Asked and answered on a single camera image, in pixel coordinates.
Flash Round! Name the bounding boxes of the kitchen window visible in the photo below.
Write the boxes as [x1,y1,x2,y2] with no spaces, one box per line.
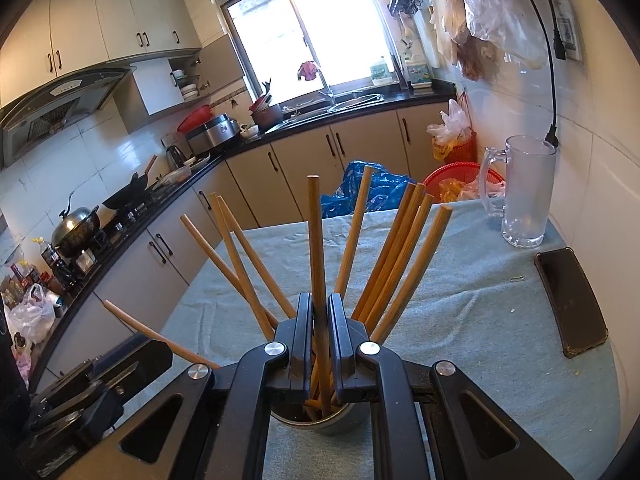
[207,0,436,106]

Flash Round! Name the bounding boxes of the black countertop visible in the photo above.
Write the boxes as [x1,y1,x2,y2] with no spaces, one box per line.
[27,80,458,391]

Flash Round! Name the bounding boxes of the dark smartphone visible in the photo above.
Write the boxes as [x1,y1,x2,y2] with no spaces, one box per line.
[534,248,609,359]

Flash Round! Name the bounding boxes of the bundle of wooden chopsticks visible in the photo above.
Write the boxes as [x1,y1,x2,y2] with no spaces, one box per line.
[180,165,453,421]

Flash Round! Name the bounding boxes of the black power cable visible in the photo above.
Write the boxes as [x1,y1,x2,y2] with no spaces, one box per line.
[515,0,561,146]

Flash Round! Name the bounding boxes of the grey chopstick holder cup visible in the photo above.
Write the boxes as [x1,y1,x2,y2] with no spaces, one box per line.
[270,400,371,436]

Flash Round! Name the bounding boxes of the long wooden chopstick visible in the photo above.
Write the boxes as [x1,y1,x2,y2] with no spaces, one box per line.
[103,300,221,371]
[306,175,333,418]

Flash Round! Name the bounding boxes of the black frying pan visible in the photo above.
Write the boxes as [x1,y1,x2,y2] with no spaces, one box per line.
[102,155,158,211]

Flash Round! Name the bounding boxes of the hanging clear plastic bag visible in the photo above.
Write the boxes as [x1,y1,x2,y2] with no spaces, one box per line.
[462,0,548,68]

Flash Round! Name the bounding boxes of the light blue tablecloth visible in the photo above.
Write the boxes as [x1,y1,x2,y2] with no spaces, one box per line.
[65,200,621,480]

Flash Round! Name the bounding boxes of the white crumpled plastic bags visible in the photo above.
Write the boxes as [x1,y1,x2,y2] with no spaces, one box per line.
[426,99,473,146]

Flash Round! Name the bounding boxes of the silver rice cooker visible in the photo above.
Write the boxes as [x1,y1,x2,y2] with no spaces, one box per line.
[185,115,240,156]

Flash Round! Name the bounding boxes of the red waste bin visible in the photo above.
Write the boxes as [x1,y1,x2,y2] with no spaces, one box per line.
[432,130,477,163]

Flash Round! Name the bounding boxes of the plates on counter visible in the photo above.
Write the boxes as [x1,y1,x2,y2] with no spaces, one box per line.
[160,155,211,186]

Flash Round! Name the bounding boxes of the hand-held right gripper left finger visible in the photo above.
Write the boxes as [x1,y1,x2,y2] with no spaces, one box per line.
[57,292,317,480]

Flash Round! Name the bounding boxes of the wok with steel lid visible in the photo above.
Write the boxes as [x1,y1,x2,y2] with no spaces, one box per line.
[51,205,101,258]

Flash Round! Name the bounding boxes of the hanging brown bag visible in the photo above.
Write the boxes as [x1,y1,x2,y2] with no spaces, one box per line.
[457,35,501,81]

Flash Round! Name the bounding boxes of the white wall socket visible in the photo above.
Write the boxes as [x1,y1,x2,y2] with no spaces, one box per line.
[555,0,583,61]

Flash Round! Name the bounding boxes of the steel sink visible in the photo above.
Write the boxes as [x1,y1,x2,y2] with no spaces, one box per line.
[265,91,386,133]

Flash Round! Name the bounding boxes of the open dish shelf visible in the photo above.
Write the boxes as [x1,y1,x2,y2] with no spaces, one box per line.
[131,57,201,116]

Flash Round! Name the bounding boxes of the cluster of condiment bottles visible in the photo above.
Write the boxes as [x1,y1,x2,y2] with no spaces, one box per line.
[0,237,68,311]

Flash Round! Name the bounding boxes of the steel faucet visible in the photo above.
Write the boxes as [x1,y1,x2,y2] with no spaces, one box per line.
[317,67,337,106]

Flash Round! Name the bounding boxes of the brown clay pot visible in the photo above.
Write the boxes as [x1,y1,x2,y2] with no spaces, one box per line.
[250,102,283,131]

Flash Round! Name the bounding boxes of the blue plastic bag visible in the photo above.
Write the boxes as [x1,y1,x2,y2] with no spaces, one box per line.
[320,160,416,220]

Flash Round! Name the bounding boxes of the clear glass mug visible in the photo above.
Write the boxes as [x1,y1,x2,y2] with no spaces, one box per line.
[479,135,557,250]

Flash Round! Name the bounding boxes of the cream wall cabinets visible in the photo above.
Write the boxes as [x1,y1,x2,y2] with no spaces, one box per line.
[0,0,201,108]

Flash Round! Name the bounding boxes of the cream base cabinets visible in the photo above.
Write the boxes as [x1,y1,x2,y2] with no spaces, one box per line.
[30,95,458,391]

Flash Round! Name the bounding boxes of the red plastic basket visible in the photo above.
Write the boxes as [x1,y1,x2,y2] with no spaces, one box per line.
[422,161,506,203]

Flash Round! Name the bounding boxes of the grey range hood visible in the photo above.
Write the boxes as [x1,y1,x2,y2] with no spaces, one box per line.
[0,67,136,168]

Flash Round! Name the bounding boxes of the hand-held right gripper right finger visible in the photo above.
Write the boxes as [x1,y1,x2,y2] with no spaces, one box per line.
[326,292,576,480]

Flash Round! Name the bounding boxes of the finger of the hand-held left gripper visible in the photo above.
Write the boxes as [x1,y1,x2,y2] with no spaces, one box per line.
[94,338,174,397]

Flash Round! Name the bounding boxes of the white plastic bag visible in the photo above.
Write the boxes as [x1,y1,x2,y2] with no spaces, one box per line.
[7,284,56,345]

